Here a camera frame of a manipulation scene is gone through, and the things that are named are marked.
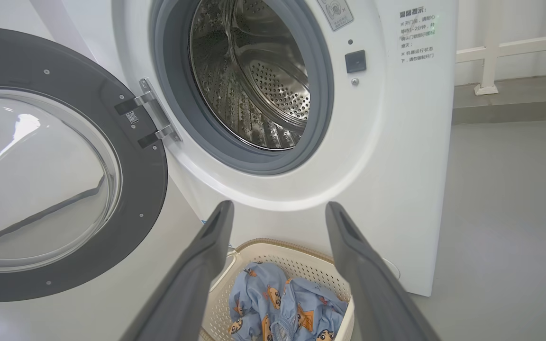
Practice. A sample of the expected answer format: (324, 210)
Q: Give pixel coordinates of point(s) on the black round glass washer door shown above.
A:
(131, 199)

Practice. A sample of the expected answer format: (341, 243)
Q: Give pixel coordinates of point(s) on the white front-load washing machine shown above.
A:
(386, 166)

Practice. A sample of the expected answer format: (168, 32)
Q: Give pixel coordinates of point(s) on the black door latch socket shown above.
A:
(355, 61)

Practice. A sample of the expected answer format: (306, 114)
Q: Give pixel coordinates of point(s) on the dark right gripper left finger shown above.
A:
(192, 289)

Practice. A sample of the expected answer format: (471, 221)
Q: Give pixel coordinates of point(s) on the stainless steel washing machine drum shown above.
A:
(254, 94)

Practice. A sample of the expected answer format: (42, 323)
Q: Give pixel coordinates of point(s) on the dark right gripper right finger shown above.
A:
(372, 293)

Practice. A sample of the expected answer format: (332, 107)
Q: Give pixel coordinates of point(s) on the white railing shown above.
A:
(491, 47)

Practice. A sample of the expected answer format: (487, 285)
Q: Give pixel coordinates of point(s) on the grey warning sticker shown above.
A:
(335, 13)

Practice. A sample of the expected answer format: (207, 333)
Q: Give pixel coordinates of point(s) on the metal door hinge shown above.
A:
(157, 111)

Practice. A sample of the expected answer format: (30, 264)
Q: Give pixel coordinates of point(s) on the cream perforated laundry basket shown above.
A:
(218, 303)

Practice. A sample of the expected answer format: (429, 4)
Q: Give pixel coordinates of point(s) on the round drain filter cover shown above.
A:
(394, 269)

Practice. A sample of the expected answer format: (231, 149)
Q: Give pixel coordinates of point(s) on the small code sticker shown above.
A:
(132, 117)

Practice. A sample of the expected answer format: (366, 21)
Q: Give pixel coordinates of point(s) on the blue cartoon print garment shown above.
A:
(254, 293)
(320, 308)

